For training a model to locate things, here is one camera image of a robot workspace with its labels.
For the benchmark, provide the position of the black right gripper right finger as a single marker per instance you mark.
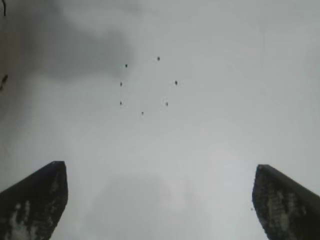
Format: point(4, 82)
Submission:
point(287, 207)

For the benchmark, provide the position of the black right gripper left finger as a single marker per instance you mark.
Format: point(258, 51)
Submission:
point(35, 205)

